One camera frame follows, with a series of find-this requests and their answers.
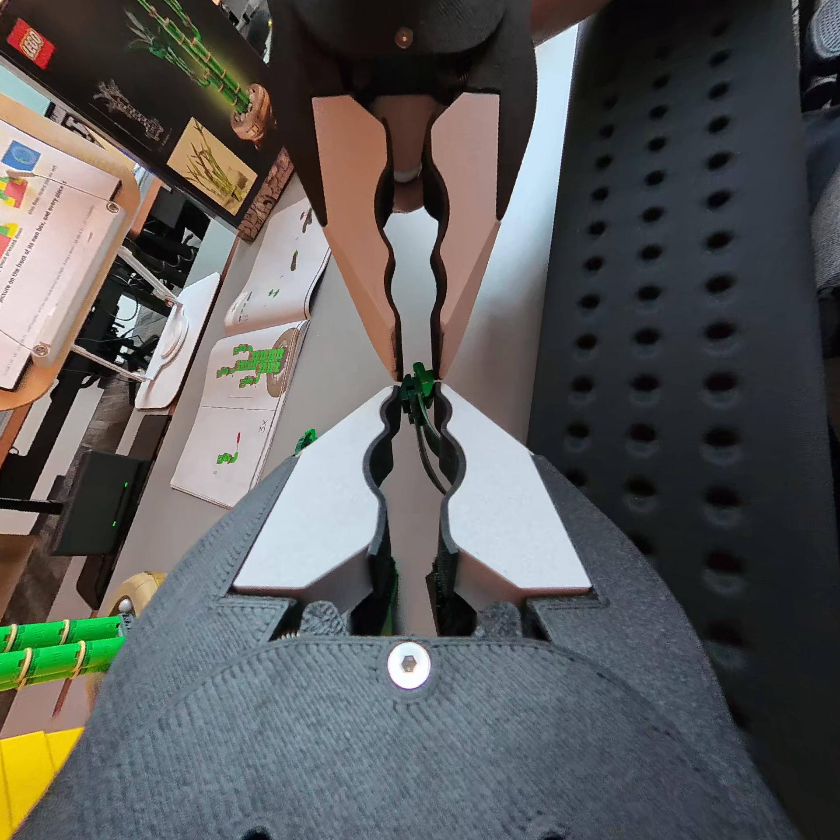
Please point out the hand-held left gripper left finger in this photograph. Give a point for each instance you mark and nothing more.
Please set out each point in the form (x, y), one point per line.
(308, 518)

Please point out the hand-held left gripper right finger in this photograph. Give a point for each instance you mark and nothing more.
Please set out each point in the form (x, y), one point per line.
(515, 518)

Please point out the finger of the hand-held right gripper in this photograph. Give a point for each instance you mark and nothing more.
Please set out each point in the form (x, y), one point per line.
(351, 197)
(472, 197)

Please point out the green lego leaf piece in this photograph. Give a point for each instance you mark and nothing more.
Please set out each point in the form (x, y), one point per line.
(417, 388)

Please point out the small green lego piece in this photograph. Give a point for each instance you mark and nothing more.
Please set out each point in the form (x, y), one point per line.
(305, 441)

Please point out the lego instruction booklet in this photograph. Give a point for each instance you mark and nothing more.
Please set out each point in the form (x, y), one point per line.
(249, 407)

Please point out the black lego set box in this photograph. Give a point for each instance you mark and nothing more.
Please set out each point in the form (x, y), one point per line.
(131, 98)

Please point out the lego bamboo model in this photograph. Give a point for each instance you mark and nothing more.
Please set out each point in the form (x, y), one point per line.
(52, 649)

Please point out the person's right hand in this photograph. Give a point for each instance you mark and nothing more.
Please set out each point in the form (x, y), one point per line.
(408, 144)

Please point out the black box with green lights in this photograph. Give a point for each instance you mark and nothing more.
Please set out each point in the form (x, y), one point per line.
(98, 505)

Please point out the black perforated chair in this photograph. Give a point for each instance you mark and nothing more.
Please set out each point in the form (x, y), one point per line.
(656, 328)

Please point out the yellow plastic bin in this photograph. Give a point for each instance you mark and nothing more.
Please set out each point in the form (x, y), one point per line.
(33, 781)

